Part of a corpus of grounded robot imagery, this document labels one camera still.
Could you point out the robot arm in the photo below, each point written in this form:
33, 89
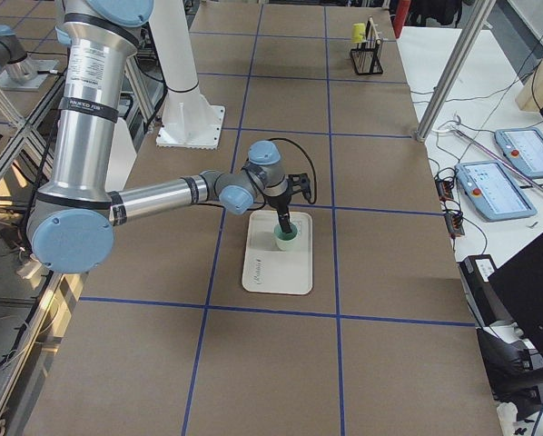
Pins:
71, 228
14, 59

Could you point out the light green cup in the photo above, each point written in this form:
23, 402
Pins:
285, 240

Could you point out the teach pendant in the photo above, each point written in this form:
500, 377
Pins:
523, 147
493, 192

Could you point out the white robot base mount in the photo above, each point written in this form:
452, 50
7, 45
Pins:
188, 119

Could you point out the blue tape grid lines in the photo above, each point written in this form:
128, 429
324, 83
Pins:
162, 339

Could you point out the black wire cup rack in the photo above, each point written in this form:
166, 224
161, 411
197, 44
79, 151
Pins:
366, 59

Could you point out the cream rabbit tray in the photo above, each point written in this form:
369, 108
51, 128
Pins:
269, 270

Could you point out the near teach pendant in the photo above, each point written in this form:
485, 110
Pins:
493, 192

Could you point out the black desktop box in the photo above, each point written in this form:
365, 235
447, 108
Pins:
485, 305

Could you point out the yellow cup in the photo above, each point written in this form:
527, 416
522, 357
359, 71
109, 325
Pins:
358, 33

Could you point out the wooden rack handle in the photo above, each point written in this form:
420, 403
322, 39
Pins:
373, 35

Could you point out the black laptop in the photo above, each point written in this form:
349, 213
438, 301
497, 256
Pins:
518, 283

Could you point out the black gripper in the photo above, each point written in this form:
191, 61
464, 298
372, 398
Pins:
281, 203

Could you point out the red tube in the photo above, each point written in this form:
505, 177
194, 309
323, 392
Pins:
401, 14

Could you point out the far teach pendant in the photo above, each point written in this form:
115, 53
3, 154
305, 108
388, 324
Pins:
523, 147

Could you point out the aluminium frame post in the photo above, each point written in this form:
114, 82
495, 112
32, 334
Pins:
457, 58

